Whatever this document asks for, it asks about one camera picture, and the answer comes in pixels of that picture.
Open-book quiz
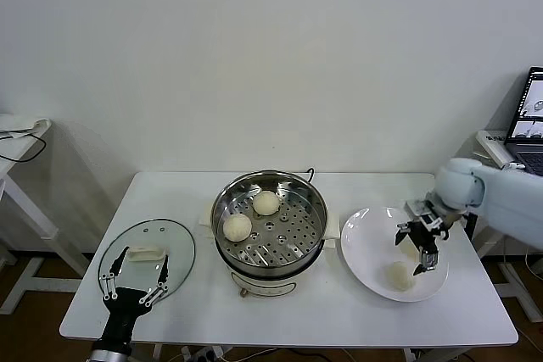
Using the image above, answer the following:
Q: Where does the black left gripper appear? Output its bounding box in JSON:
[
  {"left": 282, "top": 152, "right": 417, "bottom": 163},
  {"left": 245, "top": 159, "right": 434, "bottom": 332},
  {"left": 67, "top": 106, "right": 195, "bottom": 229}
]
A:
[{"left": 98, "top": 245, "right": 171, "bottom": 344}]

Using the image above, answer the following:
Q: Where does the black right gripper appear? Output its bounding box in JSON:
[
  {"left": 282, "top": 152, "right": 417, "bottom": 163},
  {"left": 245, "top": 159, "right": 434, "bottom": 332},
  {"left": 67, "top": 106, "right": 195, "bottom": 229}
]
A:
[{"left": 395, "top": 219, "right": 451, "bottom": 276}]

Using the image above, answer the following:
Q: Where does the white steamed baozi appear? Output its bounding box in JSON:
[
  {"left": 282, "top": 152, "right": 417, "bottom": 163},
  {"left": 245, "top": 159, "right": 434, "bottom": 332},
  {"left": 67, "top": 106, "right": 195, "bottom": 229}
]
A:
[
  {"left": 253, "top": 191, "right": 281, "bottom": 216},
  {"left": 383, "top": 262, "right": 415, "bottom": 292},
  {"left": 400, "top": 237, "right": 425, "bottom": 264},
  {"left": 223, "top": 214, "right": 254, "bottom": 242}
]

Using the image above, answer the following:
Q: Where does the glass lid with white handle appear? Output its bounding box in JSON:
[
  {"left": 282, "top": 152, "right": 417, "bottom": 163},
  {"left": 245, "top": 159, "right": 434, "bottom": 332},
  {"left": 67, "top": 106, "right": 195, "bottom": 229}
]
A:
[{"left": 97, "top": 218, "right": 197, "bottom": 304}]

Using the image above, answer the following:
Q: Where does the steel steamer pot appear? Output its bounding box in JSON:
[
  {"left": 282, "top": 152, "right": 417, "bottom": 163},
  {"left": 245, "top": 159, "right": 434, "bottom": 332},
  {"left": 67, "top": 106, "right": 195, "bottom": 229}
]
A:
[{"left": 199, "top": 203, "right": 340, "bottom": 300}]

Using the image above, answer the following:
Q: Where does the white round plate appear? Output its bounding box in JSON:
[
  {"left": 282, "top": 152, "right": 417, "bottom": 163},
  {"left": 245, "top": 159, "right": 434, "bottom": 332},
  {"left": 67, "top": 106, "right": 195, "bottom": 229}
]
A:
[{"left": 340, "top": 208, "right": 449, "bottom": 304}]

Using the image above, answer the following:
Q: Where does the white power strip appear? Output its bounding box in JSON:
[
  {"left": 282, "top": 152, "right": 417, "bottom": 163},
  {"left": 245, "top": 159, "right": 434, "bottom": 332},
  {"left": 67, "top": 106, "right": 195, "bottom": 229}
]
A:
[{"left": 181, "top": 345, "right": 233, "bottom": 362}]

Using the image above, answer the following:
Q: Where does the white side table with laptop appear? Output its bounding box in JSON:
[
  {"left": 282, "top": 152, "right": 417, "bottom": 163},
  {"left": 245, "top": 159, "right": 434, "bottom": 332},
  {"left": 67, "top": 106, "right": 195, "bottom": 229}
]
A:
[{"left": 473, "top": 130, "right": 543, "bottom": 325}]

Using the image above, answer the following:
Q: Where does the open grey laptop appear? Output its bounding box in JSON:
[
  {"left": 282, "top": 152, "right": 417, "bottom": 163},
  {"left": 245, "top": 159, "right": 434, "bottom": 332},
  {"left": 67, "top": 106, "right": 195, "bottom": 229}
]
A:
[{"left": 503, "top": 67, "right": 543, "bottom": 176}]

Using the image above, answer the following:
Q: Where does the white side table with cloth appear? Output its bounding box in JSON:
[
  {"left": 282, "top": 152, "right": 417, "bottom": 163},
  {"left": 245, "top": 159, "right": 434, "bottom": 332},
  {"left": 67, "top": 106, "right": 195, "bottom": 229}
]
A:
[{"left": 0, "top": 112, "right": 90, "bottom": 316}]

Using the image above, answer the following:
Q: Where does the white cloth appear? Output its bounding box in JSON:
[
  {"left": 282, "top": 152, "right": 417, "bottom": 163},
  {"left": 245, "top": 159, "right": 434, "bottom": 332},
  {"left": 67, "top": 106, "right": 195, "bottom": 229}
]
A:
[{"left": 0, "top": 118, "right": 53, "bottom": 136}]

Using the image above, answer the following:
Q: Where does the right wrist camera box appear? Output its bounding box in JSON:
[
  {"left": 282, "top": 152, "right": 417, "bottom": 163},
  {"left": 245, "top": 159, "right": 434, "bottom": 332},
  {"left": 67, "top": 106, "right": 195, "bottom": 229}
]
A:
[{"left": 404, "top": 198, "right": 445, "bottom": 231}]

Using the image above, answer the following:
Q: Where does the black stand post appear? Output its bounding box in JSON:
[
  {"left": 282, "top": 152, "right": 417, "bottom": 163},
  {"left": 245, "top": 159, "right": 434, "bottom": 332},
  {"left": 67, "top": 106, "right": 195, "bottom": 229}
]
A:
[{"left": 464, "top": 212, "right": 479, "bottom": 251}]

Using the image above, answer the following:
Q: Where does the thin black cable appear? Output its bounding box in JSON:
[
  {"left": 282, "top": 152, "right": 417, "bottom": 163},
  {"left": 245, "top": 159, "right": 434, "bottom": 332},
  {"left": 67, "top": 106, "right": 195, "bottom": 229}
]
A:
[{"left": 0, "top": 131, "right": 48, "bottom": 164}]

